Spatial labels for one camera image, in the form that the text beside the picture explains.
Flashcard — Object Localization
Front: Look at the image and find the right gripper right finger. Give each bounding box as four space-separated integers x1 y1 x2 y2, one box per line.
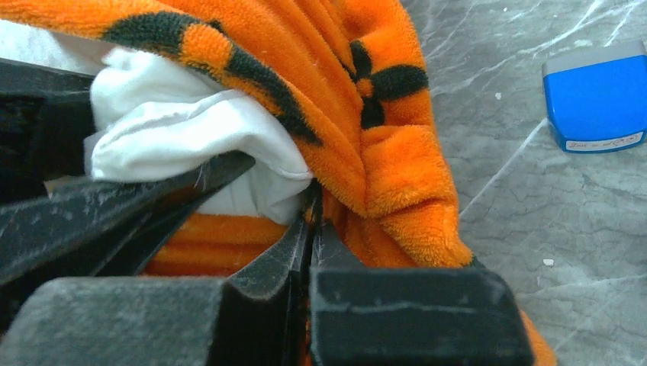
310 223 535 366

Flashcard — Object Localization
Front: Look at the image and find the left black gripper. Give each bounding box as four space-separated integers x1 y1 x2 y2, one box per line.
1 59 255 329

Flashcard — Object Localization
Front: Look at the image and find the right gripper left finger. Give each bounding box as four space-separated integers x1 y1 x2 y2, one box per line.
1 210 311 365

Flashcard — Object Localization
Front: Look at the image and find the orange patterned pillowcase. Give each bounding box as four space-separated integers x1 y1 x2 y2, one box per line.
1 1 556 365

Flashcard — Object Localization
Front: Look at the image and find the white pillow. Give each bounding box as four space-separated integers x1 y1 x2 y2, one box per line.
1 21 313 224

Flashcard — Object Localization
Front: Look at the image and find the blue block front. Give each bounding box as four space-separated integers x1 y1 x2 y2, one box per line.
542 40 646 153

